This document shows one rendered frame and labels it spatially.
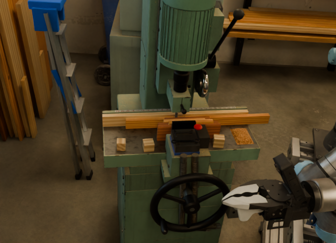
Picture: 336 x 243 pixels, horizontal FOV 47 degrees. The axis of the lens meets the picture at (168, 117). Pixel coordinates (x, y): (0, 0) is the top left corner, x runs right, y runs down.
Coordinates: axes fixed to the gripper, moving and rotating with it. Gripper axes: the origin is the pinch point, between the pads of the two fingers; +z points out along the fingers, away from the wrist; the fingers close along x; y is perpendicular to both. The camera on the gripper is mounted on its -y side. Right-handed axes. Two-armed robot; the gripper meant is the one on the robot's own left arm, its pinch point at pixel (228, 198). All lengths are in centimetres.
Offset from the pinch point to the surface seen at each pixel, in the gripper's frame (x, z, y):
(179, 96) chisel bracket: 67, -5, 9
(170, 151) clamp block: 50, 1, 22
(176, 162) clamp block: 47, 0, 25
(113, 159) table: 58, 21, 29
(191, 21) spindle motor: 59, -6, -21
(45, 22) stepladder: 140, 47, 1
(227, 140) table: 62, -24, 27
